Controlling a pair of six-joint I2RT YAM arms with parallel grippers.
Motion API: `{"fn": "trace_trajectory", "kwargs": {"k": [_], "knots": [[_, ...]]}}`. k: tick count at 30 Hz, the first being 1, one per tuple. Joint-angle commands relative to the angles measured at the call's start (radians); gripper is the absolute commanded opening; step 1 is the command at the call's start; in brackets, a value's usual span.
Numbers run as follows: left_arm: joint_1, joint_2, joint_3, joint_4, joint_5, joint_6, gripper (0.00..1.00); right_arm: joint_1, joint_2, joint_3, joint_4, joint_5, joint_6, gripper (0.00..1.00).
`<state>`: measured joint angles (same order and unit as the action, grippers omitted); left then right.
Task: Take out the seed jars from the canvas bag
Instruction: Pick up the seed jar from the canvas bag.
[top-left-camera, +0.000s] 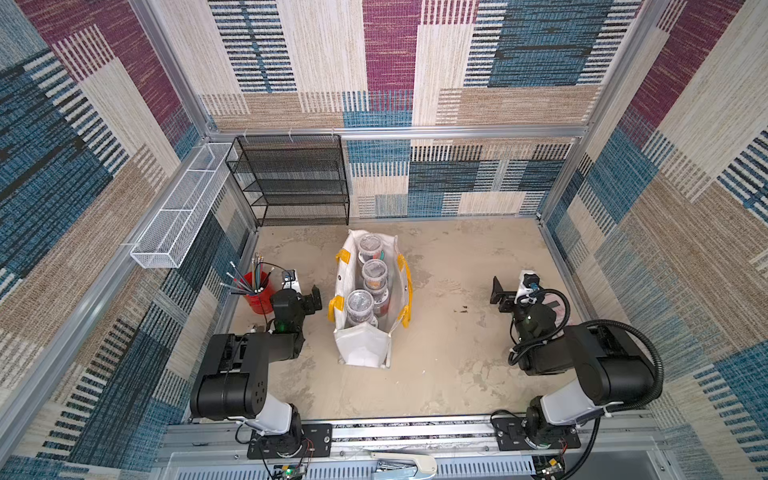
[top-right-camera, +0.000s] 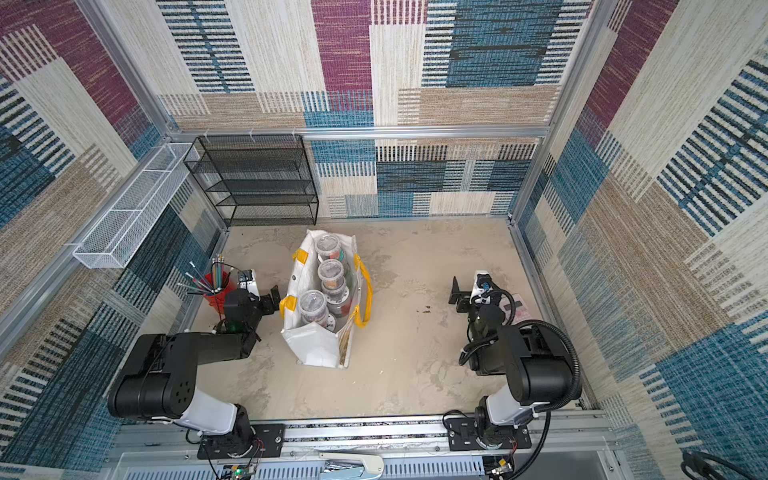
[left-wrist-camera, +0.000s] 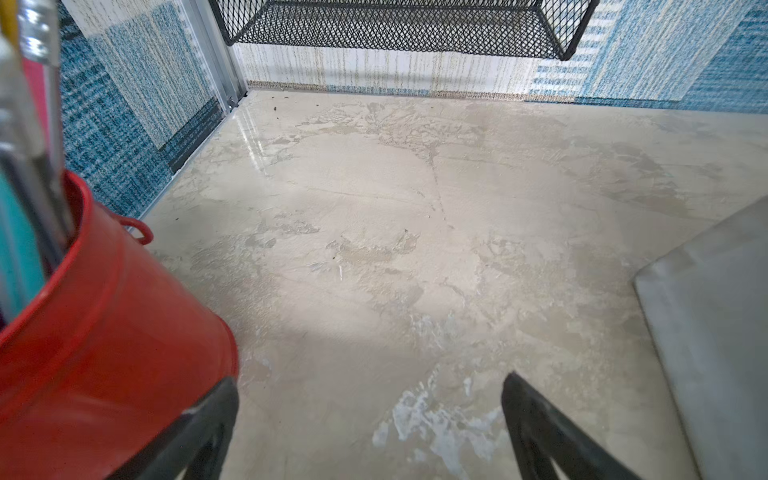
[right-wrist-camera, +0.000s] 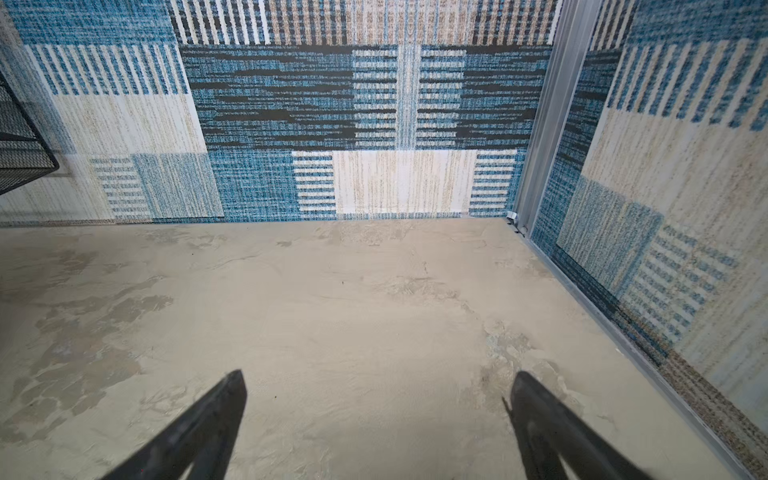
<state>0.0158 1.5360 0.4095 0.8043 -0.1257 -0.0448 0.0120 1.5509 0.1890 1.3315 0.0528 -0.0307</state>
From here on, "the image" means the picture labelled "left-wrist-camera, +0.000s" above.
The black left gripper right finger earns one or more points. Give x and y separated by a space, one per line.
545 441

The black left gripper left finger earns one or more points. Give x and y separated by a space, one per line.
195 445

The white canvas tote bag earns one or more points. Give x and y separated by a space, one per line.
705 303

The red metal pencil bucket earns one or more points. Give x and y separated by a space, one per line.
109 354

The bundle of coloured pencils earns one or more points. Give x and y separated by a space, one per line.
37 225

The black wire mesh shelf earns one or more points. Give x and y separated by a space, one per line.
506 28

